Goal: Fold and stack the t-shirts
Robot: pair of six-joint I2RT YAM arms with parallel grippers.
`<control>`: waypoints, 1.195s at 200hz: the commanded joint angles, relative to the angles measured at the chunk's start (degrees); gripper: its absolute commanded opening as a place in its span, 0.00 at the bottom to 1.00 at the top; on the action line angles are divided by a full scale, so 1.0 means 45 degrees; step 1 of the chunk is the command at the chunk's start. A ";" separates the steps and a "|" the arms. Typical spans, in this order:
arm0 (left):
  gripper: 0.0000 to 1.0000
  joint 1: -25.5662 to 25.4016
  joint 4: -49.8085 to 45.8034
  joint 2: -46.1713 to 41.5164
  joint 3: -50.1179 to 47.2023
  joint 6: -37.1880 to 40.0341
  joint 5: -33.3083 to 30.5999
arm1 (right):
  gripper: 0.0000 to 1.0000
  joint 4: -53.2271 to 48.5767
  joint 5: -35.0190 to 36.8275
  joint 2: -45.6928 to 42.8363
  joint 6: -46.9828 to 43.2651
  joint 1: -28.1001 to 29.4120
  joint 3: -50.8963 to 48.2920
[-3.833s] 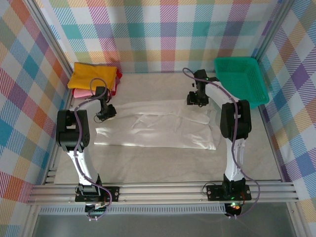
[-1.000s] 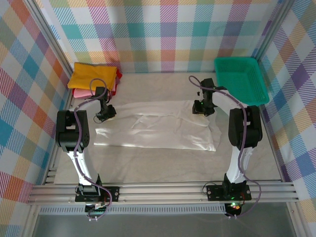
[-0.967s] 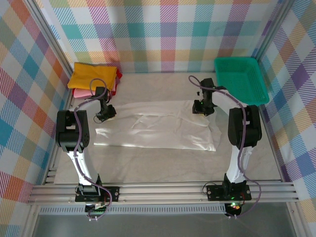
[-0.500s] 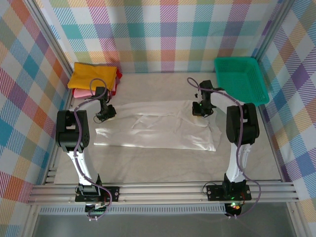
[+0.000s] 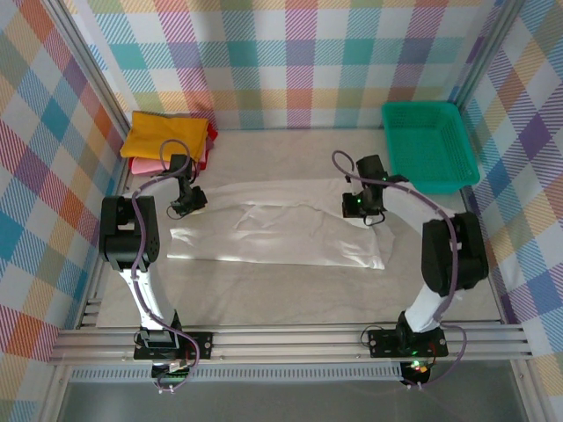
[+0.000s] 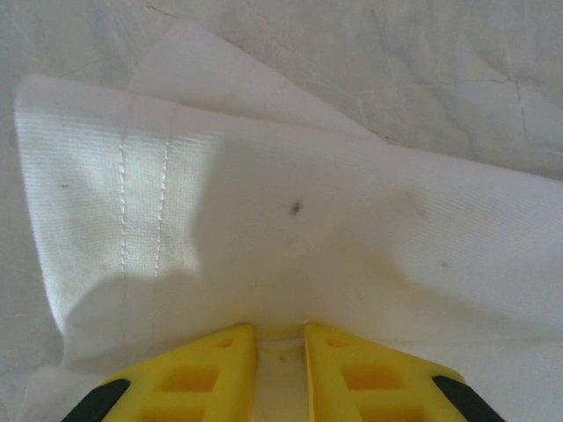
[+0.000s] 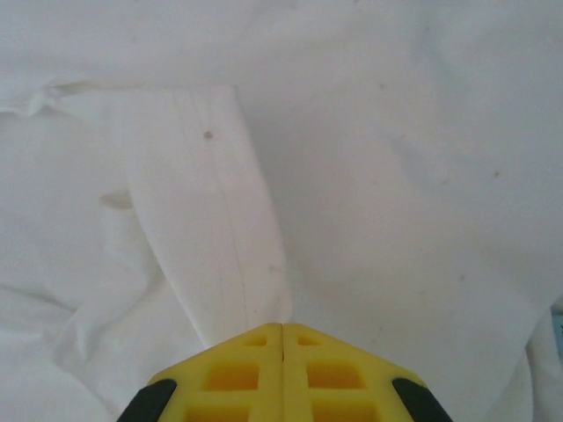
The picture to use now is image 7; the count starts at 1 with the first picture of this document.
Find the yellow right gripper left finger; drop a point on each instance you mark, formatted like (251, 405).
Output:
(228, 382)

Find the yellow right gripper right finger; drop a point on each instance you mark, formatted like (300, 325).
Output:
(343, 382)

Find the white t-shirt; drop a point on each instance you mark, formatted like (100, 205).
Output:
(352, 176)

